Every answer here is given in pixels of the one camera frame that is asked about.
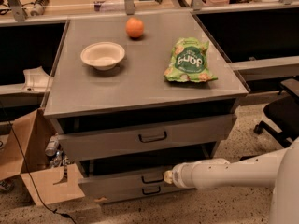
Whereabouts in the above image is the grey drawer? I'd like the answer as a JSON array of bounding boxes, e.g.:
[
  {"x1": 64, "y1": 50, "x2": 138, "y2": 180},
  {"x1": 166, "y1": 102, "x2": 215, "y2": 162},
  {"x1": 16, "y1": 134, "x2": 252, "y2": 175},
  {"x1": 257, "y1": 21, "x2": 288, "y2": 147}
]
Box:
[
  {"x1": 50, "y1": 114, "x2": 236, "y2": 161},
  {"x1": 78, "y1": 166, "x2": 169, "y2": 196},
  {"x1": 94, "y1": 184, "x2": 182, "y2": 203}
]

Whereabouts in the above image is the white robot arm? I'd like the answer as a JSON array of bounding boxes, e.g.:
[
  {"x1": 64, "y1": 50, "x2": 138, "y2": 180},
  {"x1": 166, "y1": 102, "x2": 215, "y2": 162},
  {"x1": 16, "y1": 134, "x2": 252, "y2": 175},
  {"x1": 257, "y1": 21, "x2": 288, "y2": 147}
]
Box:
[{"x1": 163, "y1": 139, "x2": 299, "y2": 224}]

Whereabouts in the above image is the grey bottom drawer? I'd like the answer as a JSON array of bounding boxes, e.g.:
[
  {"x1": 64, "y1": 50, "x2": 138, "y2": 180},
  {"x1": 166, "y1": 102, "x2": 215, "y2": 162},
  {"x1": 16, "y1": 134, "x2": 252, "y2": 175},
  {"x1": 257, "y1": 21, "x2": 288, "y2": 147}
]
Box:
[{"x1": 94, "y1": 184, "x2": 182, "y2": 203}]

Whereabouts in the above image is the grey drawer cabinet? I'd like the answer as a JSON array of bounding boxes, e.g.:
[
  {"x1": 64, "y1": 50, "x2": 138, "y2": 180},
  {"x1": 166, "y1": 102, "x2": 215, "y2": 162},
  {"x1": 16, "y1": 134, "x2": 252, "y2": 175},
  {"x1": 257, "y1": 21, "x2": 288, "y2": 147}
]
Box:
[{"x1": 42, "y1": 10, "x2": 249, "y2": 175}]

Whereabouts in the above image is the grey top drawer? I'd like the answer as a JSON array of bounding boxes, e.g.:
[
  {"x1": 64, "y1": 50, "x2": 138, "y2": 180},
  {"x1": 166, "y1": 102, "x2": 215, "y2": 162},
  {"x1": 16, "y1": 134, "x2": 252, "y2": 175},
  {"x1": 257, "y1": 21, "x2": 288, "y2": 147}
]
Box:
[{"x1": 50, "y1": 114, "x2": 236, "y2": 161}]

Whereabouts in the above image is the green snack bag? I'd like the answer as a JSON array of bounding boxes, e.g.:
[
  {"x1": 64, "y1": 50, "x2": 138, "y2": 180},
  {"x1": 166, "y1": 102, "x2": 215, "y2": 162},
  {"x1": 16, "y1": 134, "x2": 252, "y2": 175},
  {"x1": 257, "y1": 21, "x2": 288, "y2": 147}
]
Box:
[{"x1": 164, "y1": 37, "x2": 218, "y2": 83}]

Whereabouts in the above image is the plastic bottle in box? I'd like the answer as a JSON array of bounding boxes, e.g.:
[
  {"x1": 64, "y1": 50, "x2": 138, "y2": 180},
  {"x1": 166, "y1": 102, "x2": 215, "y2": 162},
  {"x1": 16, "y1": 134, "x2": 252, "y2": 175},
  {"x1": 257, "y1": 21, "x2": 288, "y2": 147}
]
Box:
[{"x1": 45, "y1": 135, "x2": 59, "y2": 157}]

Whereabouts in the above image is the black office chair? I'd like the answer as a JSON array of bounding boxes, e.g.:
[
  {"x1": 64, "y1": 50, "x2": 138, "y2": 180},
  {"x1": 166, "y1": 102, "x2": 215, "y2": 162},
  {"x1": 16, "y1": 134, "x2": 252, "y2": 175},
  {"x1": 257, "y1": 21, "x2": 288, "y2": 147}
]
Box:
[{"x1": 253, "y1": 78, "x2": 299, "y2": 147}]

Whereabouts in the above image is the white paper bowl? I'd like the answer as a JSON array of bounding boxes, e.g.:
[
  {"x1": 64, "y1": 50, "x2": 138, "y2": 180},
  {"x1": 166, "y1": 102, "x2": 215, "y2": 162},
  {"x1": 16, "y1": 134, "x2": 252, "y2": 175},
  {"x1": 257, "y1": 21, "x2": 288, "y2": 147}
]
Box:
[{"x1": 80, "y1": 42, "x2": 125, "y2": 71}]

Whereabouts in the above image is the brown cardboard box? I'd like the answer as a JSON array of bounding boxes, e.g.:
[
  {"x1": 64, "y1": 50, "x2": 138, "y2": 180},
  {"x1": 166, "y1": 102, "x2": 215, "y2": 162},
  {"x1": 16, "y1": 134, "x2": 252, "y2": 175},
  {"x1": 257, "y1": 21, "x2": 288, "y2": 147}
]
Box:
[{"x1": 0, "y1": 109, "x2": 84, "y2": 205}]

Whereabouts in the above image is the orange fruit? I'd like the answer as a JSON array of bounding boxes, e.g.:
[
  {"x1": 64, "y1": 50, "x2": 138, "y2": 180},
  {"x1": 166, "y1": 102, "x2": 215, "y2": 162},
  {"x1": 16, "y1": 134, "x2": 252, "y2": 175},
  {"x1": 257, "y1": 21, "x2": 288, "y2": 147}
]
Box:
[{"x1": 125, "y1": 18, "x2": 144, "y2": 38}]

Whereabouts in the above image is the black white handheld tool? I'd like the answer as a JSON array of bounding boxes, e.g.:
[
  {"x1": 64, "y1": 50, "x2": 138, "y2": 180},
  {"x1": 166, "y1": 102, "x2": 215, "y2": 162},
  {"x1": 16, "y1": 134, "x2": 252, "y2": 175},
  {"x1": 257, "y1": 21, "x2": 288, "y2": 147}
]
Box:
[{"x1": 30, "y1": 0, "x2": 50, "y2": 16}]

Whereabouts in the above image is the white plastic bracket part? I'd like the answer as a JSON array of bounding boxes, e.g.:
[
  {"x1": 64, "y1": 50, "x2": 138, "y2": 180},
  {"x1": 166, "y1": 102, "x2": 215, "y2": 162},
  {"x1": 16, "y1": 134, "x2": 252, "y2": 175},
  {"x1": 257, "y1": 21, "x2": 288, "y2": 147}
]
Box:
[{"x1": 21, "y1": 66, "x2": 53, "y2": 93}]

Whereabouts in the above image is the black floor cable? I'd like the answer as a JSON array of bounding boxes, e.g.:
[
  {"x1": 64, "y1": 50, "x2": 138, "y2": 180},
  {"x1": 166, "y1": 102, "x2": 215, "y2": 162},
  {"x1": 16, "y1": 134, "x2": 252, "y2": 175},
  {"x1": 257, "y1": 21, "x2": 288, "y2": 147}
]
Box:
[{"x1": 0, "y1": 101, "x2": 78, "y2": 224}]

